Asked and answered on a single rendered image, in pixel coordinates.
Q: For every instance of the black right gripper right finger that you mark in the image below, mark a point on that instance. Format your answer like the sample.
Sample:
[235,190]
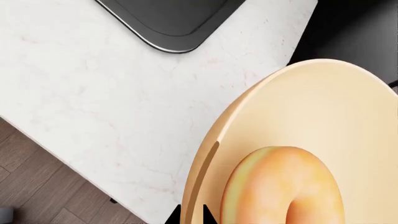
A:
[209,217]

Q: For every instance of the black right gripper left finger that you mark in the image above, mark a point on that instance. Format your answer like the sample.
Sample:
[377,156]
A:
[174,218]

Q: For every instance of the glazed orange donut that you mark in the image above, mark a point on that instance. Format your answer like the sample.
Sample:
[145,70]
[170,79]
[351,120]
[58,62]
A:
[280,177]

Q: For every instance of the beige round bowl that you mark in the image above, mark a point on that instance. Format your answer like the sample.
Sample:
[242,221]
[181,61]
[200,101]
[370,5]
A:
[311,109]

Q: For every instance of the black rectangular tray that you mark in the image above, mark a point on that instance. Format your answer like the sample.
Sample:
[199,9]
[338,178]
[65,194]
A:
[174,21]

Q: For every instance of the grey object on floor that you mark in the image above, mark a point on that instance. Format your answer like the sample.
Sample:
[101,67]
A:
[5,215]

